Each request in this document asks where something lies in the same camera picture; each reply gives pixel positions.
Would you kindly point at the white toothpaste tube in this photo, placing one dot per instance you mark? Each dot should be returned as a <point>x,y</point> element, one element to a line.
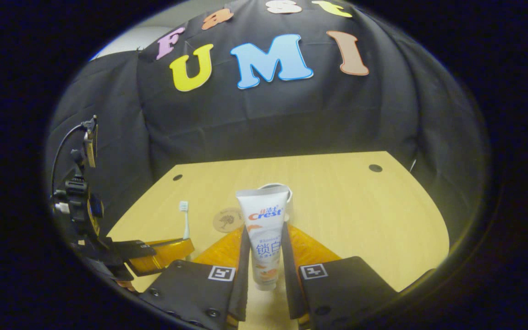
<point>264,229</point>

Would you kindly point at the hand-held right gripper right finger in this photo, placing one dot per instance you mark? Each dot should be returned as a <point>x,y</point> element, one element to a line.
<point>291,288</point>

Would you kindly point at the white toothbrush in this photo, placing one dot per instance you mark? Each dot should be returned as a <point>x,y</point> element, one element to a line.
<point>184,206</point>

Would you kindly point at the white cup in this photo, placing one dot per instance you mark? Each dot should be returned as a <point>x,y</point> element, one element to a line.
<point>290,196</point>

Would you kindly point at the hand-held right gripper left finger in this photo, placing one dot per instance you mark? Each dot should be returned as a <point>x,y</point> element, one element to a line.
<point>243,284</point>

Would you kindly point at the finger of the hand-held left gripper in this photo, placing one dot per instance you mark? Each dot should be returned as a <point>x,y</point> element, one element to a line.
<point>163,256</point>

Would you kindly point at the wooden desktop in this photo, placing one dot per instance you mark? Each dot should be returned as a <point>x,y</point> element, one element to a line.
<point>337,220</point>

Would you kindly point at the black backdrop cloth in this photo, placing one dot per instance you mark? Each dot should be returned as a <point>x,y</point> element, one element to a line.
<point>291,114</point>

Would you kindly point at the round brown coaster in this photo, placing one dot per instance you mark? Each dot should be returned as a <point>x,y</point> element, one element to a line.
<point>225,220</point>

